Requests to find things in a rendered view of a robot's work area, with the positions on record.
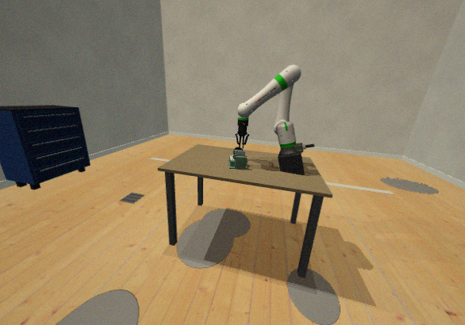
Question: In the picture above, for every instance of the green bench vise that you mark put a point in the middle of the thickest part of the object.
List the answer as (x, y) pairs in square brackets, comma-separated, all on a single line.
[(238, 159)]

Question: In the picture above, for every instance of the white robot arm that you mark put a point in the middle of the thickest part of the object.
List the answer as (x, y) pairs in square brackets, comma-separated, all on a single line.
[(282, 85)]

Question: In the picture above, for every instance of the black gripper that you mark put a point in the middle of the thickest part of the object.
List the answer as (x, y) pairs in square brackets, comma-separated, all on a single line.
[(240, 133)]

